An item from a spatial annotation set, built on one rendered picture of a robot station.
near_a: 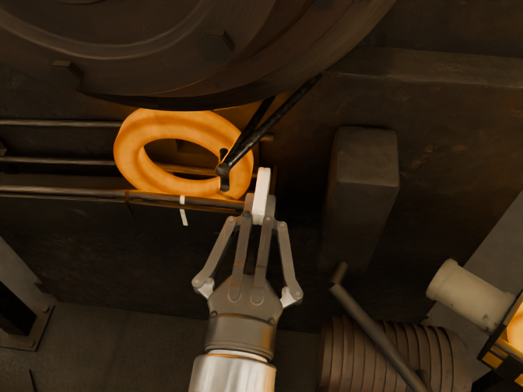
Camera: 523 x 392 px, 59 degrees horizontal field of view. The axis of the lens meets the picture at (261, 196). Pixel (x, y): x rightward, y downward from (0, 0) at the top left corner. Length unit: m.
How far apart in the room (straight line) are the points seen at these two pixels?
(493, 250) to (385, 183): 1.04
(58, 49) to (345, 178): 0.33
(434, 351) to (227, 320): 0.38
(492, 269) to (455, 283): 0.90
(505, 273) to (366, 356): 0.87
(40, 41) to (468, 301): 0.53
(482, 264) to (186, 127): 1.15
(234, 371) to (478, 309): 0.32
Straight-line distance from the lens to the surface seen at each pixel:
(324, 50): 0.42
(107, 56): 0.36
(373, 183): 0.55
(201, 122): 0.55
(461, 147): 0.67
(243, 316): 0.49
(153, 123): 0.56
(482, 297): 0.63
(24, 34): 0.38
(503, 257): 1.57
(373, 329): 0.70
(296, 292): 0.52
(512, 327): 0.64
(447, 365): 0.77
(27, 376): 1.39
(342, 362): 0.73
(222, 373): 0.47
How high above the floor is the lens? 1.22
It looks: 54 degrees down
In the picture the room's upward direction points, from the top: straight up
